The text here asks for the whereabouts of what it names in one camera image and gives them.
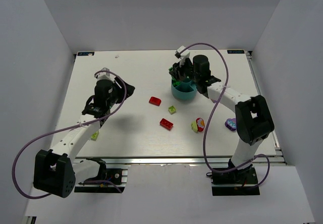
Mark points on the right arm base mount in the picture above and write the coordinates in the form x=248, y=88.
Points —
x=236, y=183

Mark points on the right corner label sticker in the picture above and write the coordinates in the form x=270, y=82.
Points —
x=235, y=51

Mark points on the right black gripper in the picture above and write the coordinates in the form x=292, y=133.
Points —
x=180, y=72

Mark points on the teal round divided container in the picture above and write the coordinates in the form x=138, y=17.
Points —
x=185, y=91

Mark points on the lime green lego brick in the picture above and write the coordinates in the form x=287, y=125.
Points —
x=94, y=137

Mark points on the red flower lego piece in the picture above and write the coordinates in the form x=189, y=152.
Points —
x=200, y=124

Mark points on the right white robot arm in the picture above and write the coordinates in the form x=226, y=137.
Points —
x=253, y=118

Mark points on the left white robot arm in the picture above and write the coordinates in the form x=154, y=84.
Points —
x=55, y=171

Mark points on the corner label sticker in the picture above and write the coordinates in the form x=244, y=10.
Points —
x=235, y=51
x=85, y=54

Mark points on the green lego plate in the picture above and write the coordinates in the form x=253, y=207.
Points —
x=173, y=74

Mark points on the purple paw lego piece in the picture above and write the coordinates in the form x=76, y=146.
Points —
x=231, y=124

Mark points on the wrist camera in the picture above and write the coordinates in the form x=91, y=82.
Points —
x=103, y=75
x=183, y=53

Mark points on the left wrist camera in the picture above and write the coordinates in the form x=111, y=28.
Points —
x=103, y=75

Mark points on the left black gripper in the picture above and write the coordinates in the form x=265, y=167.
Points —
x=121, y=90

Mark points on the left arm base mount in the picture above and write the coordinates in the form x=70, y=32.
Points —
x=111, y=177

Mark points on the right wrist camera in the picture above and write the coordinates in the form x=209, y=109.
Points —
x=183, y=53

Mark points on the red rectangular lego brick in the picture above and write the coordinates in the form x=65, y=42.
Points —
x=166, y=124

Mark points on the left corner label sticker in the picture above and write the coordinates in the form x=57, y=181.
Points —
x=85, y=54

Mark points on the light green small lego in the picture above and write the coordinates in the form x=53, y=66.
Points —
x=172, y=110

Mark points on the red curved lego brick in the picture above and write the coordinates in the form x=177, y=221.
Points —
x=155, y=101

